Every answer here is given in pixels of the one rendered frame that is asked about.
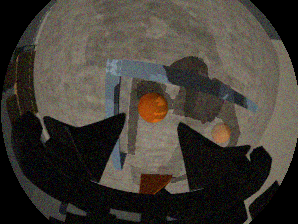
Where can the clear low wall corner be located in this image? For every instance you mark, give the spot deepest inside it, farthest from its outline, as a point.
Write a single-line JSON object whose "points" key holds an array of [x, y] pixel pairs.
{"points": [[123, 108]]}

